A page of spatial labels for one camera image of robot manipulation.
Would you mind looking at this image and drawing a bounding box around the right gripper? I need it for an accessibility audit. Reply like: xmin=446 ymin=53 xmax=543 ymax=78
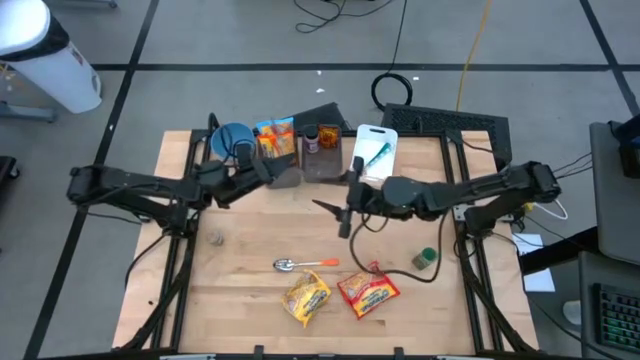
xmin=312 ymin=156 xmax=385 ymax=239

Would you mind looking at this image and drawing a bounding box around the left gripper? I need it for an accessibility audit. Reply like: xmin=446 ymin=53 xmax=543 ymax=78
xmin=213 ymin=154 xmax=297 ymax=209

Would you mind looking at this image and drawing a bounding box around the orange chicken ramen packet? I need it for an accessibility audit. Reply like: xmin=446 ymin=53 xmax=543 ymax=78
xmin=257 ymin=130 xmax=298 ymax=160

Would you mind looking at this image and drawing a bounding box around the blue-edged ramen packet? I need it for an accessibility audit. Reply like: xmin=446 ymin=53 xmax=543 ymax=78
xmin=254 ymin=117 xmax=296 ymax=137

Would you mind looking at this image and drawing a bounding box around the black-lidded spice jar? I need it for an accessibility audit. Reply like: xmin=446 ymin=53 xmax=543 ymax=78
xmin=303 ymin=124 xmax=321 ymax=155

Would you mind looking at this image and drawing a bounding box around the taco seasoning mix packet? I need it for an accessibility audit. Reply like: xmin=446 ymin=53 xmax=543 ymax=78
xmin=318 ymin=125 xmax=342 ymax=150

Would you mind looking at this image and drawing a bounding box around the green-handled iridescent spoon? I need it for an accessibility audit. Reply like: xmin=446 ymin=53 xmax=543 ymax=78
xmin=364 ymin=142 xmax=393 ymax=170

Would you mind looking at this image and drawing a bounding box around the orange-handled metal spoon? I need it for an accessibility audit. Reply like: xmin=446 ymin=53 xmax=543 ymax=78
xmin=272 ymin=257 xmax=341 ymax=274

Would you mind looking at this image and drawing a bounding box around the white plastic bin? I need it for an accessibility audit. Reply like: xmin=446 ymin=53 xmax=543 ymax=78
xmin=349 ymin=123 xmax=400 ymax=184

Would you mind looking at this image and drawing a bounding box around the red ramen packet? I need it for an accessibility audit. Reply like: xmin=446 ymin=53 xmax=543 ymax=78
xmin=336 ymin=260 xmax=402 ymax=320

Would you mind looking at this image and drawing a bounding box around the yellow creamy chicken ramen packet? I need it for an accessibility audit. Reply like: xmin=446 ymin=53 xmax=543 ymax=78
xmin=280 ymin=269 xmax=333 ymax=329

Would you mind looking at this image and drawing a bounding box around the green-lidded spice jar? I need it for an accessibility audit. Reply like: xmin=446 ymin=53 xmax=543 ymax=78
xmin=411 ymin=246 xmax=439 ymax=272

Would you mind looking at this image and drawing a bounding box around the grey translucent bin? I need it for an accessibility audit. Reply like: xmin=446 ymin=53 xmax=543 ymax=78
xmin=301 ymin=124 xmax=345 ymax=184
xmin=257 ymin=134 xmax=305 ymax=190

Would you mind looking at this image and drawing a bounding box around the blue plastic bowl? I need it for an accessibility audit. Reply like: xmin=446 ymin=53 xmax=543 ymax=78
xmin=210 ymin=122 xmax=256 ymax=163

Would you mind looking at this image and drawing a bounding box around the black pad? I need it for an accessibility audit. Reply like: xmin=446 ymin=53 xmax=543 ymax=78
xmin=292 ymin=102 xmax=347 ymax=134

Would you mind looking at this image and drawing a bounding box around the black perforated plate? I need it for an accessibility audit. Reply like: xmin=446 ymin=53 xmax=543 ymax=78
xmin=382 ymin=103 xmax=512 ymax=169

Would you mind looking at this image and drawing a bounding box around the white paper sheet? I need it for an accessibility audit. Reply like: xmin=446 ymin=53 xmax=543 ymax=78
xmin=512 ymin=232 xmax=556 ymax=294

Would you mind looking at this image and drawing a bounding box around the black desk leg bar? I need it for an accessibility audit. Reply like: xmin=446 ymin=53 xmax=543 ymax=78
xmin=519 ymin=227 xmax=601 ymax=275

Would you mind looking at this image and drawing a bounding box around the white trash can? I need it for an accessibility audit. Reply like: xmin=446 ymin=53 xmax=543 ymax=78
xmin=0 ymin=0 xmax=103 ymax=115

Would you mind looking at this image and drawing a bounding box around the white computer mouse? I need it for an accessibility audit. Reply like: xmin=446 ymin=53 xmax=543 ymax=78
xmin=563 ymin=299 xmax=584 ymax=326

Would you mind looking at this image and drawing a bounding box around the grey table foot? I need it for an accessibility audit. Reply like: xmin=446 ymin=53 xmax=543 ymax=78
xmin=0 ymin=101 xmax=57 ymax=124
xmin=43 ymin=0 xmax=119 ymax=9

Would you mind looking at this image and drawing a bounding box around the grey keyboard desk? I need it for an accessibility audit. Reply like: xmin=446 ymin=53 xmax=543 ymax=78
xmin=578 ymin=249 xmax=640 ymax=360

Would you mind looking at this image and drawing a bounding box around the black floor object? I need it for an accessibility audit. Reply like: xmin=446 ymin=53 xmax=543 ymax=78
xmin=0 ymin=155 xmax=21 ymax=184

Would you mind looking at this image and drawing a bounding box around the black chair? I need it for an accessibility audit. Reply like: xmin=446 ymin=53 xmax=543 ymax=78
xmin=607 ymin=112 xmax=640 ymax=180

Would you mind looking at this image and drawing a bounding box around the backlit keyboard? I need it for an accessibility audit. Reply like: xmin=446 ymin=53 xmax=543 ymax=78
xmin=593 ymin=283 xmax=640 ymax=354

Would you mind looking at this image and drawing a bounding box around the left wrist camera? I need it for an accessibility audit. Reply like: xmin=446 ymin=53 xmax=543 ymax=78
xmin=235 ymin=142 xmax=254 ymax=169

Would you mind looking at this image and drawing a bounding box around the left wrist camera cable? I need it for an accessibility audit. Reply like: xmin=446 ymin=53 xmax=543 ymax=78
xmin=218 ymin=123 xmax=257 ymax=165

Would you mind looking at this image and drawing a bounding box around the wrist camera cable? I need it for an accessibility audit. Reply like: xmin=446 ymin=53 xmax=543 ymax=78
xmin=348 ymin=209 xmax=449 ymax=284
xmin=218 ymin=123 xmax=257 ymax=165

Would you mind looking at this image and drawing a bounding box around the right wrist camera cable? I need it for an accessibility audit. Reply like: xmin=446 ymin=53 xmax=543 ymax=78
xmin=348 ymin=209 xmax=449 ymax=284

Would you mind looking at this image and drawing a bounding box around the coiled black cable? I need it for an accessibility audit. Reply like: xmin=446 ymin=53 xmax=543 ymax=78
xmin=370 ymin=73 xmax=414 ymax=112

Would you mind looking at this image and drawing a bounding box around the black aluminium table frame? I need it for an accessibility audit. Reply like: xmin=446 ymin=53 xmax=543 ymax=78
xmin=112 ymin=112 xmax=541 ymax=360

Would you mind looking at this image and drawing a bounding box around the tangled black floor cable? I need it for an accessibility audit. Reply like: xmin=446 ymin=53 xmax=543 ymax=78
xmin=292 ymin=0 xmax=397 ymax=34

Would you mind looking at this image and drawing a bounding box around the black power cable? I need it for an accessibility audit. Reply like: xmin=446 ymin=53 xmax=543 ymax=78
xmin=123 ymin=228 xmax=172 ymax=291

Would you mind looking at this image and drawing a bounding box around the straight black floor cable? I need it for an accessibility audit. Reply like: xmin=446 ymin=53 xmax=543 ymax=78
xmin=387 ymin=0 xmax=409 ymax=74

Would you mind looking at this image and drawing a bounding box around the yellow cable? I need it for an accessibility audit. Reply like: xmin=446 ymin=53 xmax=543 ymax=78
xmin=455 ymin=0 xmax=495 ymax=112

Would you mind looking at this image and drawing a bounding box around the white cable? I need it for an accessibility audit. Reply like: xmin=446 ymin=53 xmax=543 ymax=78
xmin=529 ymin=199 xmax=570 ymax=221

